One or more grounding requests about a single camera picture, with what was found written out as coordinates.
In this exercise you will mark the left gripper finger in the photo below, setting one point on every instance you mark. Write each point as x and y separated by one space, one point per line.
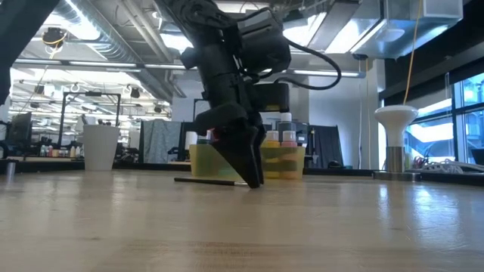
261 151
242 158

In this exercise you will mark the small yellow paint bottle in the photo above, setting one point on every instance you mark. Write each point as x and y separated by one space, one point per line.
272 138

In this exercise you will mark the small pink paint bottle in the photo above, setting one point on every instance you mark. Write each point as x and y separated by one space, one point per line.
289 138

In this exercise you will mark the tall grey paint bottle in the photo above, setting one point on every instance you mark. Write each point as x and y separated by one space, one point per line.
286 122

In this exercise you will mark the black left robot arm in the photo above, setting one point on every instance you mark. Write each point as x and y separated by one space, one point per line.
22 30

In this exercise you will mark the yellow translucent plastic bin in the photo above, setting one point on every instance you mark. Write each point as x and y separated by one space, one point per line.
204 162

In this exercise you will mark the grey fabric partition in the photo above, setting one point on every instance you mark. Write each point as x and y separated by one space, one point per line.
160 141

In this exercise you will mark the long ceiling light bar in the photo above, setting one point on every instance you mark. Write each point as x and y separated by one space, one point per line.
106 64

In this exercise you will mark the white cup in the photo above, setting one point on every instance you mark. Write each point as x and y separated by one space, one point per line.
100 147

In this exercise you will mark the white dome-top metal stand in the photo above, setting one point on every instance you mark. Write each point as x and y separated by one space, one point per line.
396 117

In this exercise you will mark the dark computer monitor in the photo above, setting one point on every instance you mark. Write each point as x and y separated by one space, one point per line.
20 130

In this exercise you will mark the ribbed silver ventilation duct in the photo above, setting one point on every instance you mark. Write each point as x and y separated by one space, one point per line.
102 38

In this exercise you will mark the grey metal post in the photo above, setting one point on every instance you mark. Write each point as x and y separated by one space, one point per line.
10 170

